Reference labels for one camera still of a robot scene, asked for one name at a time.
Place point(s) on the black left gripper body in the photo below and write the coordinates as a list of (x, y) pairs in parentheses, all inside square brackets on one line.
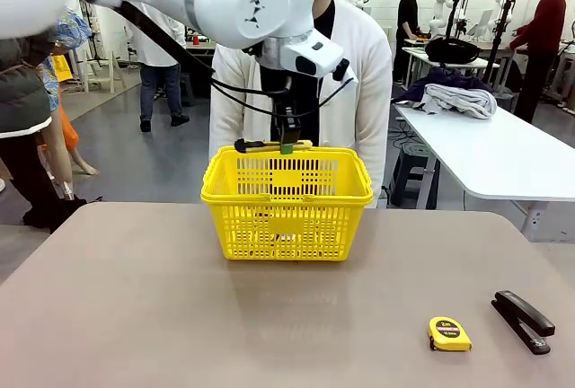
[(280, 105)]

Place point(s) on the yellow utility knife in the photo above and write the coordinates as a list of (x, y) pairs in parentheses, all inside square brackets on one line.
[(260, 146)]

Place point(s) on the person's right forearm white sleeve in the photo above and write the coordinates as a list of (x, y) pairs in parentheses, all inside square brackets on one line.
[(220, 127)]

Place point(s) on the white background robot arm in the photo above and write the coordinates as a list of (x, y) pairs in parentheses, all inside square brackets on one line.
[(359, 1)]

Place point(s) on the person's left forearm white sleeve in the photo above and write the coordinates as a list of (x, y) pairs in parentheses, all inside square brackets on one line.
[(373, 145)]

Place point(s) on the person in white cardigan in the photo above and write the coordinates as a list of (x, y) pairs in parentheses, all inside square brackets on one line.
[(368, 69)]

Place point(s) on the yellow plastic shopping basket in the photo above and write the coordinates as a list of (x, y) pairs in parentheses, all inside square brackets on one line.
[(287, 226)]

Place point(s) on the person in black clothes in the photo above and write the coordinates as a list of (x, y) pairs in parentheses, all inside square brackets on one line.
[(409, 24)]

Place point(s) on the person in colourful patterned shirt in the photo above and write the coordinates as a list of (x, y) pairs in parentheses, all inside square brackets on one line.
[(67, 29)]

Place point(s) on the person in dark jacket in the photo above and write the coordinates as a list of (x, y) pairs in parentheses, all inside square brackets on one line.
[(22, 91)]

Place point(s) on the black step stool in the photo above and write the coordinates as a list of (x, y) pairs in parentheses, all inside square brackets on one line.
[(188, 89)]

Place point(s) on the man in white shirt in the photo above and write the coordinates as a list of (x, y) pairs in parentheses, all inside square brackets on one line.
[(155, 87)]

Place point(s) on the grey plastic stool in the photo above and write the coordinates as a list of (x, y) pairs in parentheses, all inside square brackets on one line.
[(415, 168)]

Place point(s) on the pile of clothes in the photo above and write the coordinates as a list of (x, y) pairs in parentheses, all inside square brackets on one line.
[(449, 76)]

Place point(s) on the white wooden stool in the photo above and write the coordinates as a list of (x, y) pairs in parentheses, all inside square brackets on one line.
[(105, 71)]

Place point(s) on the black bag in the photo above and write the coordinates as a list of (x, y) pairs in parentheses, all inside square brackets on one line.
[(451, 51)]

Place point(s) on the grey clothes pile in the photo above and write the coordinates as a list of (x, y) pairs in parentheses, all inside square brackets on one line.
[(467, 100)]

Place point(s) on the small white background table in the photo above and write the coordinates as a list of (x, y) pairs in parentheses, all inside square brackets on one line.
[(485, 64)]

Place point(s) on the large white table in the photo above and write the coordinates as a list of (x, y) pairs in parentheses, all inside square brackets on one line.
[(494, 159)]

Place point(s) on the yellow bag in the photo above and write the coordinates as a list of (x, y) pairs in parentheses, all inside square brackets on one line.
[(60, 68)]

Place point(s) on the black tripod stand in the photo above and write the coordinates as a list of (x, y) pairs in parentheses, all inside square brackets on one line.
[(499, 42)]

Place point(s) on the yellow tape measure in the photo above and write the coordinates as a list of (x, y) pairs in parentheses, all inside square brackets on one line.
[(449, 334)]

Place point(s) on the man in red shirt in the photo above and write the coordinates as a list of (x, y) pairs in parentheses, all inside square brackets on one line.
[(541, 33)]

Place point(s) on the black stapler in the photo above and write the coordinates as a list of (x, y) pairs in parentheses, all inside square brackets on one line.
[(525, 316)]

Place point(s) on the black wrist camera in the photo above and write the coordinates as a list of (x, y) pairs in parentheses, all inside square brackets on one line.
[(340, 69)]

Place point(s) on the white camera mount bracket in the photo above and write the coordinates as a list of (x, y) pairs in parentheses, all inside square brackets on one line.
[(351, 82)]

